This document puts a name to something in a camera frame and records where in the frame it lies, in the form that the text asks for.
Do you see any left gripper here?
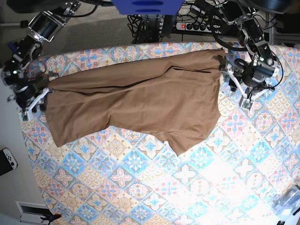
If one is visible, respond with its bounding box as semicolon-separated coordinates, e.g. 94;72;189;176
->
212;55;280;109

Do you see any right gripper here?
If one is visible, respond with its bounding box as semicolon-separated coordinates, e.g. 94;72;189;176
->
7;72;59;121

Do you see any brown t-shirt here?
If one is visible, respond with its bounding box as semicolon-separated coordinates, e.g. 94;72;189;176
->
45;49;225;155

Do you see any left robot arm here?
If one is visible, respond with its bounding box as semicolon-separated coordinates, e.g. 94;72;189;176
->
209;0;284;110

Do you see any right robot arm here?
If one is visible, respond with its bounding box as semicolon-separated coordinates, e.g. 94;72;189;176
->
0;0;81;121

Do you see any white power strip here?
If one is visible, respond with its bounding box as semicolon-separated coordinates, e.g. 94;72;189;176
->
175;22;211;33

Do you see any game console with white controller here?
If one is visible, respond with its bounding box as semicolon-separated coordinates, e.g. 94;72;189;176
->
0;148;18;176

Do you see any patterned colourful tablecloth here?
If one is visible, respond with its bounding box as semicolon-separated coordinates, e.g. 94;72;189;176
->
20;46;300;225

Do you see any white floor vent box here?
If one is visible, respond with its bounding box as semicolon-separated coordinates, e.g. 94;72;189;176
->
15;201;51;225

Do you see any black clamp lower left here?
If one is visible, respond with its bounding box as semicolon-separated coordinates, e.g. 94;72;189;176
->
40;213;61;223

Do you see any clear plastic box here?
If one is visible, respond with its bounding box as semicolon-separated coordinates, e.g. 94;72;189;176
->
271;185;300;220

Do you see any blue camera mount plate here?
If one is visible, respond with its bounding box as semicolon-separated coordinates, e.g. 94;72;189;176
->
112;0;184;15

